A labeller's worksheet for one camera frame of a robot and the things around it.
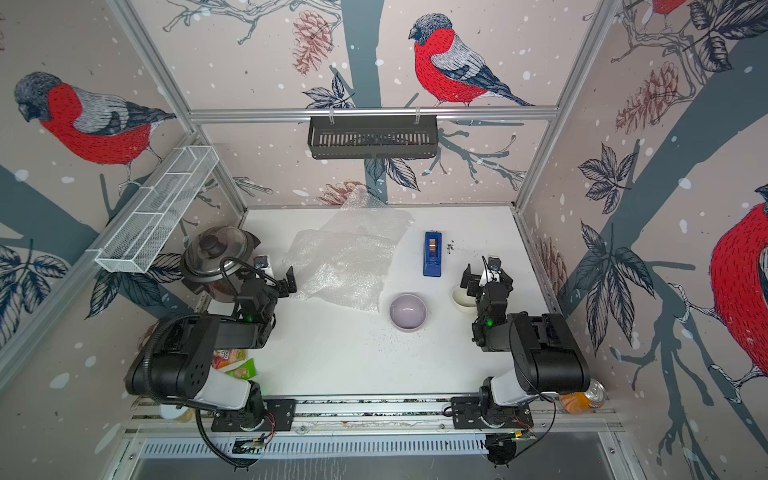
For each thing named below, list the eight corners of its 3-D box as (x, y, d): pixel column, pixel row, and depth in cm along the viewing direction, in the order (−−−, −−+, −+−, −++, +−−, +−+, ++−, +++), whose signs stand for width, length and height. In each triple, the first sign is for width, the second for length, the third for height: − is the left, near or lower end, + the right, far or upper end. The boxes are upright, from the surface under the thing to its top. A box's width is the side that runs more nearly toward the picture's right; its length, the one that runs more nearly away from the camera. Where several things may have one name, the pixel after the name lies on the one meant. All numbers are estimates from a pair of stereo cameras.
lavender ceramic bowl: (389, 332, 88) (389, 327, 85) (389, 299, 95) (389, 293, 92) (427, 332, 88) (428, 327, 85) (424, 299, 95) (426, 293, 92)
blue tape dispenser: (422, 276, 102) (424, 265, 97) (424, 243, 111) (425, 231, 106) (440, 277, 102) (442, 266, 96) (440, 244, 111) (442, 232, 106)
